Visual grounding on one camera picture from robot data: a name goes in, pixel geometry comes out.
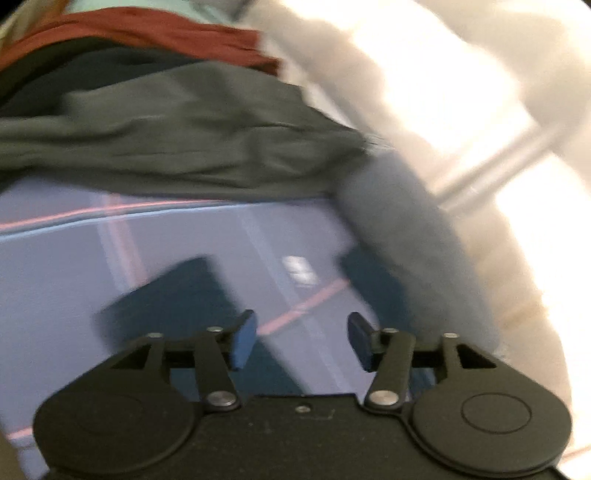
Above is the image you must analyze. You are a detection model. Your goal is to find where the grey bolster pillow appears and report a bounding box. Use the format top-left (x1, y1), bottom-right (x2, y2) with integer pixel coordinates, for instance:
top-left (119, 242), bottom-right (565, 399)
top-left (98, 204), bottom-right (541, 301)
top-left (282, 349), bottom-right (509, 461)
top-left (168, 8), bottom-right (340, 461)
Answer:
top-left (336, 150), bottom-right (502, 354)

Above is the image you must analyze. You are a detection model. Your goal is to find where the plaid blue bed sheet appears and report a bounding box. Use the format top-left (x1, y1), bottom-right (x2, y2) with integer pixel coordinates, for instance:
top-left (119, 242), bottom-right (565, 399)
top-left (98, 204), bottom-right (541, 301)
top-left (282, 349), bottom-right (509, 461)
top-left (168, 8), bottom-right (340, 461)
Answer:
top-left (0, 188), bottom-right (444, 478)

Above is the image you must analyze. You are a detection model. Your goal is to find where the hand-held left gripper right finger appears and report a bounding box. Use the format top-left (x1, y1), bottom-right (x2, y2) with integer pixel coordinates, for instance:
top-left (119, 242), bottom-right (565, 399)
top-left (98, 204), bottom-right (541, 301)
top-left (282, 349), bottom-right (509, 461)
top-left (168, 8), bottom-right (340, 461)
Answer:
top-left (346, 311), bottom-right (498, 409)

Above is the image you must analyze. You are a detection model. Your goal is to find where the dark cloth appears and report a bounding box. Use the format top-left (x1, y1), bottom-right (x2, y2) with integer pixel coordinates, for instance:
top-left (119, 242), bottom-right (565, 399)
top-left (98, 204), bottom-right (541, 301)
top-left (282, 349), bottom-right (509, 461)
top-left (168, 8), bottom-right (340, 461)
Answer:
top-left (0, 38), bottom-right (195, 118)

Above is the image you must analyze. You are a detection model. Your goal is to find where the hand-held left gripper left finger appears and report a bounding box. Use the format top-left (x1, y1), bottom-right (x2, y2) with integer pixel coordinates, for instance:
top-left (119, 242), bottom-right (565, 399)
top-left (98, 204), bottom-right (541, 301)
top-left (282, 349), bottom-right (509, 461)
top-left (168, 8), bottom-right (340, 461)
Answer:
top-left (110, 309), bottom-right (258, 413)

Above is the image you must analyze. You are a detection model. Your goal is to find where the red cloth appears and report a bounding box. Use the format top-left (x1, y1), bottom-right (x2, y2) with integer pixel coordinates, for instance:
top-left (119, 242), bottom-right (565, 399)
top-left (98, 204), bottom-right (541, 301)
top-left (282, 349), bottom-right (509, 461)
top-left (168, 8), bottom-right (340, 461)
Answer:
top-left (0, 11), bottom-right (283, 78)

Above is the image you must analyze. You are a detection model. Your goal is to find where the blue denim jacket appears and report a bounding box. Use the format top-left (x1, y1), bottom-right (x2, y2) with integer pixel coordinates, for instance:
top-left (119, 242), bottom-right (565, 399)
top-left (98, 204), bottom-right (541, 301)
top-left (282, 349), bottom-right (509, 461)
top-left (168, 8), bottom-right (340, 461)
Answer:
top-left (95, 249), bottom-right (437, 398)

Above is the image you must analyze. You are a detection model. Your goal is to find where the teal cloth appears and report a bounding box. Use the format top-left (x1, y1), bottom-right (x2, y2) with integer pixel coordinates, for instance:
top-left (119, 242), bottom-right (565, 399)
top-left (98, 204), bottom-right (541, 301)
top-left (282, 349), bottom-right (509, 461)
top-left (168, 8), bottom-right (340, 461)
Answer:
top-left (65, 0), bottom-right (247, 29)

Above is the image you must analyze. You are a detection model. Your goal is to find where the olive green cloth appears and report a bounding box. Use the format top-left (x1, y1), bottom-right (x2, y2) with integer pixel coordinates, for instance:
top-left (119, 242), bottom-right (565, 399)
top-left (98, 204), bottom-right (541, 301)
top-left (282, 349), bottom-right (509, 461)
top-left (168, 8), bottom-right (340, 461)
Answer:
top-left (0, 60), bottom-right (377, 200)

